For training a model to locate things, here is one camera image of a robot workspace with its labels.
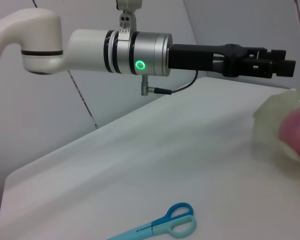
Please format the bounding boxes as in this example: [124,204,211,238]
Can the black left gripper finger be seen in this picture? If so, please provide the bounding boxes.
[248,47,287,61]
[247,58,297,79]

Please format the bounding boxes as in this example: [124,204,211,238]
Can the translucent green wavy fruit plate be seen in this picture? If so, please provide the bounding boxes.
[252,79,300,181]

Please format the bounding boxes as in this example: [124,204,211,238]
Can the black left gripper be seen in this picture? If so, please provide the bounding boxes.
[167,43,251,77]

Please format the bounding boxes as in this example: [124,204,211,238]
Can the blue capped scissors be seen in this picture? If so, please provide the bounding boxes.
[106,202,198,240]

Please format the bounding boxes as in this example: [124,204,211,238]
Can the pink peach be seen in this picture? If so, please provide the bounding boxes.
[278,106,300,159]

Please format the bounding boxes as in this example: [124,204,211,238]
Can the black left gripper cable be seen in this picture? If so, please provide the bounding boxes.
[139,69,198,96]

